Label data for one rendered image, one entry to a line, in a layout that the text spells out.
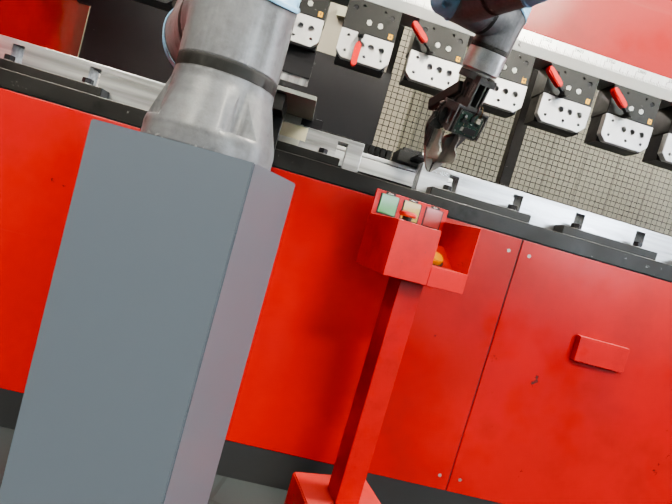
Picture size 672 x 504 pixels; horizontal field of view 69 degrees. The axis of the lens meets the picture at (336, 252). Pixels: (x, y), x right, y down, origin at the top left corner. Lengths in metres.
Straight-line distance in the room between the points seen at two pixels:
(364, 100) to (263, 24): 1.43
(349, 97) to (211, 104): 1.47
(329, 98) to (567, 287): 1.09
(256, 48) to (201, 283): 0.26
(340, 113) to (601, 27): 0.90
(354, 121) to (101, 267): 1.53
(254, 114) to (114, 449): 0.38
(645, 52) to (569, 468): 1.21
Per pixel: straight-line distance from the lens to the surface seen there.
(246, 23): 0.57
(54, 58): 1.58
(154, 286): 0.53
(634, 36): 1.76
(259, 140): 0.56
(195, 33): 0.59
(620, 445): 1.71
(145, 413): 0.56
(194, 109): 0.54
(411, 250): 1.04
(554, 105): 1.59
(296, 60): 1.48
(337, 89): 1.99
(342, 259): 1.29
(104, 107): 1.38
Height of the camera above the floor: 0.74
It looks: 4 degrees down
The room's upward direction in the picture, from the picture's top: 16 degrees clockwise
